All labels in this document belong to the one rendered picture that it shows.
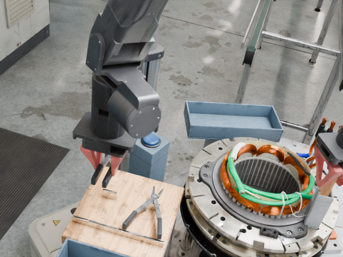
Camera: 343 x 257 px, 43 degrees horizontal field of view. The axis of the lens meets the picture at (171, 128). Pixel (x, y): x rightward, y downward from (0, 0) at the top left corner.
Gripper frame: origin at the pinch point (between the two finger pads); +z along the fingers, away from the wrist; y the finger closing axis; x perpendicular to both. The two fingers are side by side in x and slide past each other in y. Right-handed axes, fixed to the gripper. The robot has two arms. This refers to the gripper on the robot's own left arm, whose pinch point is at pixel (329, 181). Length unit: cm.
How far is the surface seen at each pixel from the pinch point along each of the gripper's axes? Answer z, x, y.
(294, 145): 42, 53, 40
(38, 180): 126, 121, -44
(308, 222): 10.2, -1.2, -0.7
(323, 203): 4.2, -1.5, -0.2
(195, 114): 20.1, 44.5, -6.6
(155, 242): 15.4, 2.1, -29.8
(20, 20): 99, 246, -49
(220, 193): 11.9, 9.4, -14.7
